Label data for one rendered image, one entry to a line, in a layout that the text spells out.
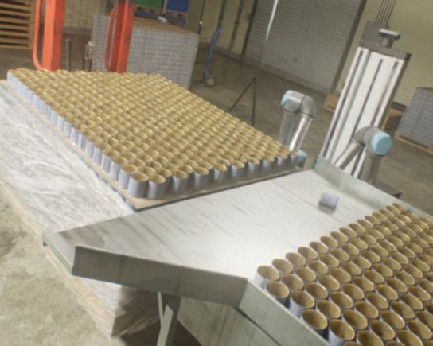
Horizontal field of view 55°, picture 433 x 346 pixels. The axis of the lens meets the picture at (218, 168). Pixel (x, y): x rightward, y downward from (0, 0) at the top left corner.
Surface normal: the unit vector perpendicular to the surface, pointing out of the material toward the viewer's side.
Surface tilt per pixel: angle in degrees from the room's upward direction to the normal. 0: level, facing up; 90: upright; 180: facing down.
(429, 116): 90
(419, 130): 90
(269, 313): 90
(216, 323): 90
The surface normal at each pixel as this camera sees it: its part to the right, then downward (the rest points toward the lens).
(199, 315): -0.70, 0.13
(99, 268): -0.01, 0.40
